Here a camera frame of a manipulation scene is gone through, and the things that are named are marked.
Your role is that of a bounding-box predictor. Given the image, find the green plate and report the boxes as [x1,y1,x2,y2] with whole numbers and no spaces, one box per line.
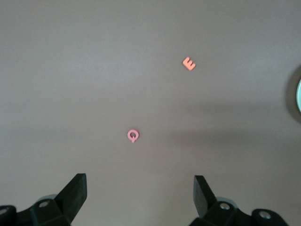
[296,78,301,113]

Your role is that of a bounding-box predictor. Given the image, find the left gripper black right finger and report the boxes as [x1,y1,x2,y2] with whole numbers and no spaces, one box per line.
[189,175,238,226]

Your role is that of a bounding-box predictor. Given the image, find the brown paper table cover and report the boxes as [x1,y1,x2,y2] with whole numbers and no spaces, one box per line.
[0,0,301,226]

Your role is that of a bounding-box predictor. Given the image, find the orange foam letter E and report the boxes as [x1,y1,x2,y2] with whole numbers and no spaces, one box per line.
[182,56,197,71]

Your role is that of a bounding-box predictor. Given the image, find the pink foam letter Q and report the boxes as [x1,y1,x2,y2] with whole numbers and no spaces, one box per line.
[127,129,140,144]

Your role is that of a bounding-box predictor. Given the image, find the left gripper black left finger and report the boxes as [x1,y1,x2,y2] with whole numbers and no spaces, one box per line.
[30,173,88,226]

